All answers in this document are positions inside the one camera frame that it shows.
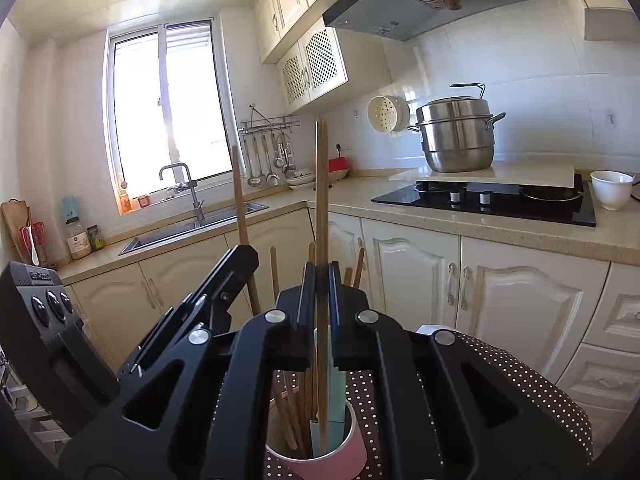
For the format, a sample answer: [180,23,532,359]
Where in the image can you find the wall utensil rack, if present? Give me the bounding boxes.
[239,102,301,136]

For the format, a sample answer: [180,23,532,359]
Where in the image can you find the thin wooden chopstick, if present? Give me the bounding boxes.
[315,120,324,456]
[352,246,367,290]

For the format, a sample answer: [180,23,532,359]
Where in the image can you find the wooden cutting board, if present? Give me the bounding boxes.
[1,199,34,264]

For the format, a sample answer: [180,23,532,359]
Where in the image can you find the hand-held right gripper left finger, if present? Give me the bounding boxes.
[57,261,317,480]

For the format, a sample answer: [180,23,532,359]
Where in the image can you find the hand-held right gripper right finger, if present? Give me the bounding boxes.
[328,261,596,480]

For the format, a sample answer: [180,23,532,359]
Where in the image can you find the red and white utensils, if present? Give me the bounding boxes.
[19,220,49,266]

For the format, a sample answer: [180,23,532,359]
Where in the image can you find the glass jar with label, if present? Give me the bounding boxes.
[66,216,94,261]

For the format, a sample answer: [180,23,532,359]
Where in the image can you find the steel steamer pot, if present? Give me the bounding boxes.
[407,82,507,174]

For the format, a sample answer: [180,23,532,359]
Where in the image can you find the black glass cooktop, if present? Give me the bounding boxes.
[371,174,598,228]

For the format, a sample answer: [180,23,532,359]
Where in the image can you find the row of hanging kitchen utensils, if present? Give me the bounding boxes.
[243,132,299,189]

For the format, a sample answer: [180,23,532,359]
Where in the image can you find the steel kitchen sink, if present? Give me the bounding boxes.
[118,201,270,257]

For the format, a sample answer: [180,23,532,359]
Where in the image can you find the light teal plastic utensil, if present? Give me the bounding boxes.
[310,327,347,458]

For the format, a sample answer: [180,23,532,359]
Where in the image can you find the cream stone slab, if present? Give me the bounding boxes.
[387,164,577,190]

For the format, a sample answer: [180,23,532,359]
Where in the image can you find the pink cup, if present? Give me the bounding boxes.
[264,400,369,480]

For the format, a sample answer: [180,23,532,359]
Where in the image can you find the cream round steamer basket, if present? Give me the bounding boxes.
[367,95,411,135]

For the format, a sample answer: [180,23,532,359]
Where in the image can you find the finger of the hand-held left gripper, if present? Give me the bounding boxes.
[117,244,261,380]

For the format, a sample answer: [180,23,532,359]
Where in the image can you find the grey range hood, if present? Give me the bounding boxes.
[322,0,563,44]

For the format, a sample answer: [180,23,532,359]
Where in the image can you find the steel sink faucet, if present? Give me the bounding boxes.
[159,162,206,222]

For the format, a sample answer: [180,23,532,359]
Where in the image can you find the white bowl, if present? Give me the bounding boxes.
[590,170,636,212]

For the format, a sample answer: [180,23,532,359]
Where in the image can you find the cream lower kitchen cabinets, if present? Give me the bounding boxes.
[65,207,640,411]

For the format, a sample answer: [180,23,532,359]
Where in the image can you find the thick wooden stick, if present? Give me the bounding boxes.
[231,145,262,315]

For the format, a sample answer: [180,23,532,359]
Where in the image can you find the brown polka dot tablecloth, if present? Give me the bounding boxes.
[210,327,594,480]

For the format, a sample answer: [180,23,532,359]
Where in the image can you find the stack of white dishes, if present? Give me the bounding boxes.
[287,169,317,190]

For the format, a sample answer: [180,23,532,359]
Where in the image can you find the kitchen window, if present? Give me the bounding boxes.
[104,20,240,216]

